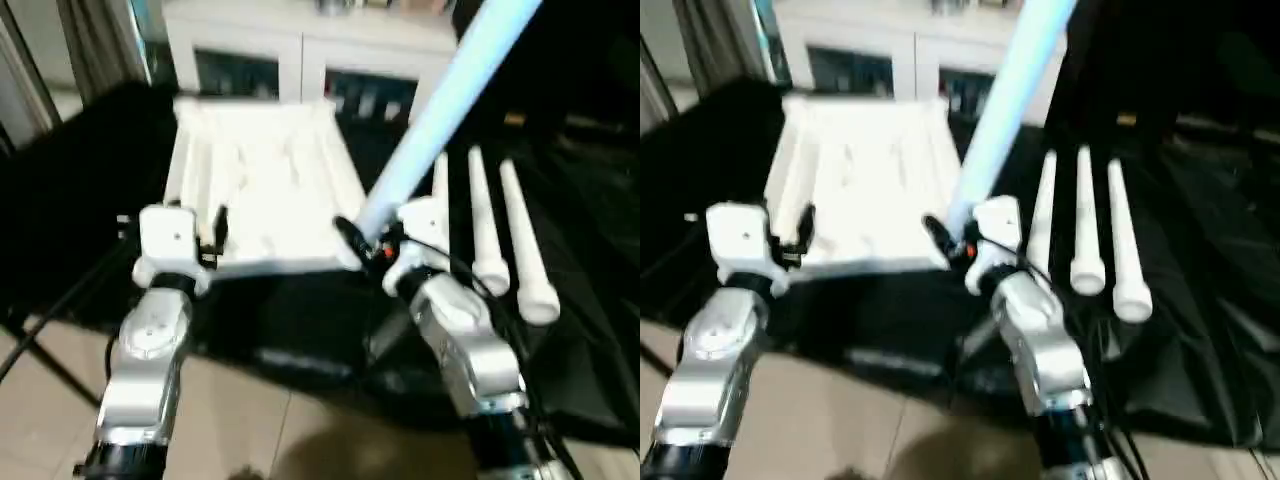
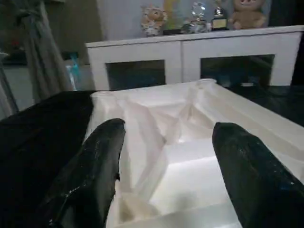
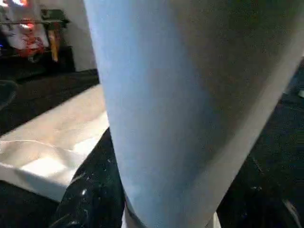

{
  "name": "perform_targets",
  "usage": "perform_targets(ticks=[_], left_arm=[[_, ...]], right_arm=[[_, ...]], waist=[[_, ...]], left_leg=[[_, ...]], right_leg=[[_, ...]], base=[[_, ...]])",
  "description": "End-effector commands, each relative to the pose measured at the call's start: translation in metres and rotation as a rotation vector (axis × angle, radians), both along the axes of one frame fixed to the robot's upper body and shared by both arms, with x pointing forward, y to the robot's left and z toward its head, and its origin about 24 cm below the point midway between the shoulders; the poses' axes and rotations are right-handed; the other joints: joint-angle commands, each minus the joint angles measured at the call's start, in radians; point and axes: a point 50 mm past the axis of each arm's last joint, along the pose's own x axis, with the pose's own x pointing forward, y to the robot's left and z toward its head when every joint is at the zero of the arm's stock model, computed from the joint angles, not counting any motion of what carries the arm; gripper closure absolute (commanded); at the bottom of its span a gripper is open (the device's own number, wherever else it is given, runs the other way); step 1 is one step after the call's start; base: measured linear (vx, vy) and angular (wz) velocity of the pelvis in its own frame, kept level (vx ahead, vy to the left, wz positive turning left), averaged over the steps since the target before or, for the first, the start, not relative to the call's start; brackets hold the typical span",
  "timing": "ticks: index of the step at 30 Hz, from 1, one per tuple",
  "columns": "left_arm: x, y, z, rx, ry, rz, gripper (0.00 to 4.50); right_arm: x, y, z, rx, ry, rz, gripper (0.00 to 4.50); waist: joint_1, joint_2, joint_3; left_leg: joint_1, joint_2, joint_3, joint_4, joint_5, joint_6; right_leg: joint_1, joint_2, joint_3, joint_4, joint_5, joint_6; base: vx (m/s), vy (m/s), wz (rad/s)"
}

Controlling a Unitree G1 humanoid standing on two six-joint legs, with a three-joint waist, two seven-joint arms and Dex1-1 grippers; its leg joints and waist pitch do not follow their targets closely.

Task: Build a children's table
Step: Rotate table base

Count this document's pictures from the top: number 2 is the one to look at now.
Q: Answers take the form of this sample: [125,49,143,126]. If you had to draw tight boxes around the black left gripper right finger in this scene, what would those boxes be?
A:
[211,122,304,228]

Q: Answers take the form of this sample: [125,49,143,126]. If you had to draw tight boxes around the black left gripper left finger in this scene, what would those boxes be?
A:
[35,119,127,228]

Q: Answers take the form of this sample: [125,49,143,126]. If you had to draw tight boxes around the white plastic table top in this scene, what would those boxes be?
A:
[85,78,304,228]

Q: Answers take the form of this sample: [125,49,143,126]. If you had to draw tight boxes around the black work surface mat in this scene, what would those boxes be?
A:
[0,85,304,228]

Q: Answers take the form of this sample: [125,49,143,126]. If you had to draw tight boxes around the grey curtain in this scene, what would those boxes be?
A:
[14,0,76,104]

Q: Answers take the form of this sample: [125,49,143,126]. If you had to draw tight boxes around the white glass-door cabinet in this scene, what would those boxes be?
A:
[85,25,304,92]

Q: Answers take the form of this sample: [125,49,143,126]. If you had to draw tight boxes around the small gold trophy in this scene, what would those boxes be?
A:
[211,0,228,31]

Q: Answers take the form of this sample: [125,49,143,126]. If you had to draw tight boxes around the brown teddy bear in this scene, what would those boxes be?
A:
[228,0,267,30]

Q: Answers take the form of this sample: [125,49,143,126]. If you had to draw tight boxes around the small grey cabinet ornament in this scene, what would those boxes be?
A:
[183,1,211,34]

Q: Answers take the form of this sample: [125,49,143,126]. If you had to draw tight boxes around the white blue mop handle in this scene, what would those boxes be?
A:
[66,53,82,92]

